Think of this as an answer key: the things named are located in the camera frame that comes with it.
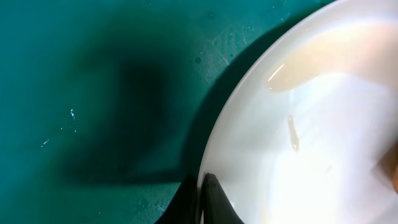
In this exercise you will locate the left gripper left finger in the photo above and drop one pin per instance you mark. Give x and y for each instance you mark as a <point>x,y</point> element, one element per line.
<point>182,207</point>

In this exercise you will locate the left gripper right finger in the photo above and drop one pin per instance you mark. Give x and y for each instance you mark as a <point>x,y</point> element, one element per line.
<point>215,205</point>

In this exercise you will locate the white plate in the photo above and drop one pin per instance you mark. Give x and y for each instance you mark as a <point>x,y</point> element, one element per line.
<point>303,136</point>

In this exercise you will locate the green yellow sponge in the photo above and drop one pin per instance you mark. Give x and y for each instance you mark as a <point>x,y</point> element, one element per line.
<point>389,166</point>

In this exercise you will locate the teal plastic tray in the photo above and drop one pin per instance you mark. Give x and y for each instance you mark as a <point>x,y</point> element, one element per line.
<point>107,105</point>

